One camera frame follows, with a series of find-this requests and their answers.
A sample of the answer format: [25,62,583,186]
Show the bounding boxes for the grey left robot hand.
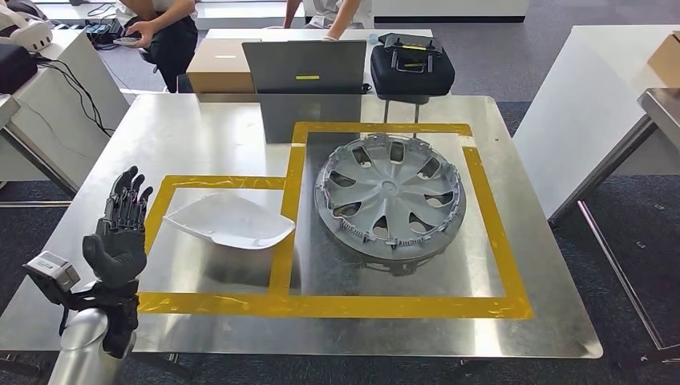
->
[82,165,155,291]

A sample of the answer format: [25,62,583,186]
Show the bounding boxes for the white curved plastic part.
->
[162,192,297,251]

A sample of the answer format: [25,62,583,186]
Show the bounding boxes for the stainless steel workbench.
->
[0,94,605,368]

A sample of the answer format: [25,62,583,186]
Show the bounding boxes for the small yellow tape square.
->
[136,174,297,320]

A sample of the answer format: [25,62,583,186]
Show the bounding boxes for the white panel table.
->
[512,24,680,222]
[0,29,132,196]

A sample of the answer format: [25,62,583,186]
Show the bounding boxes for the stainless steel table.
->
[576,87,680,352]
[0,94,76,209]

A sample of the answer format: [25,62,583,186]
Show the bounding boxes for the black box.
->
[0,43,40,96]

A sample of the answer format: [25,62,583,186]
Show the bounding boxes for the person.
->
[282,0,376,43]
[113,0,199,95]

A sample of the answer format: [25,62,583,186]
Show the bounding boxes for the black electronic device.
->
[84,18,127,48]

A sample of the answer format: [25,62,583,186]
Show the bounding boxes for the white VR headset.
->
[0,4,55,53]

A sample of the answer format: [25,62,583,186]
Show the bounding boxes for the white desk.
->
[204,27,435,103]

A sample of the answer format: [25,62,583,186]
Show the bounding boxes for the grey laptop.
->
[241,38,369,96]

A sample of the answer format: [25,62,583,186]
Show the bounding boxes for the grey wheel hubcap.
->
[313,132,468,262]

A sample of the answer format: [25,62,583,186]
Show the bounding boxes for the black carry case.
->
[369,34,457,105]

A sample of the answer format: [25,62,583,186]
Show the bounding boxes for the black remote controller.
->
[377,32,443,75]

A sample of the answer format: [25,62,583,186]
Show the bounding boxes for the large yellow tape square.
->
[267,121,534,320]

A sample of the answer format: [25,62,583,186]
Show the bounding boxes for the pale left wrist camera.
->
[22,250,83,307]

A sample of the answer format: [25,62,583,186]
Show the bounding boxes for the black cables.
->
[36,55,117,139]

